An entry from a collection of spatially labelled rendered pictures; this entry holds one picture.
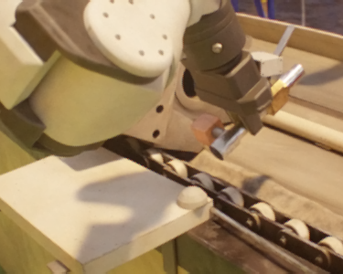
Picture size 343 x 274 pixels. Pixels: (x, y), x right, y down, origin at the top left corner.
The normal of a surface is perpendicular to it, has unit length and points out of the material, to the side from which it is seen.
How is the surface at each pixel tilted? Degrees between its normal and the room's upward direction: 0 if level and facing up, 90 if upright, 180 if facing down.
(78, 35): 48
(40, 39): 93
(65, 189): 0
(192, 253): 90
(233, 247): 0
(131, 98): 133
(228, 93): 115
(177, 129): 90
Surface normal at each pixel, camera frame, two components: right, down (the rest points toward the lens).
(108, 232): -0.06, -0.92
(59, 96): -0.41, 0.41
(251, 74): 0.61, 0.27
